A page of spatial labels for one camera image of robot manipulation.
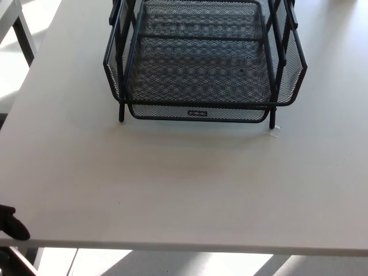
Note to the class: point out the large black mesh drawer tray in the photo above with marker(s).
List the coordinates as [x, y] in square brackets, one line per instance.
[201, 83]

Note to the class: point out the white side table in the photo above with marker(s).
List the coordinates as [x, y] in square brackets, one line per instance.
[24, 37]

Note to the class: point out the black mesh tray with label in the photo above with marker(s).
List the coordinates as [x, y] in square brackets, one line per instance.
[198, 113]

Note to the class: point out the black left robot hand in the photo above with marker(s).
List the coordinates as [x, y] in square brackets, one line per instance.
[15, 227]

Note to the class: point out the clear tape piece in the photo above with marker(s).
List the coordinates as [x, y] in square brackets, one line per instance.
[273, 132]

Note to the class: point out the dark brown desk leg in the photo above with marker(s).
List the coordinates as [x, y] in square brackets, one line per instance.
[20, 264]

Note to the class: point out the small black mesh tray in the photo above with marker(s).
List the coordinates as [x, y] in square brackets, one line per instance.
[201, 17]

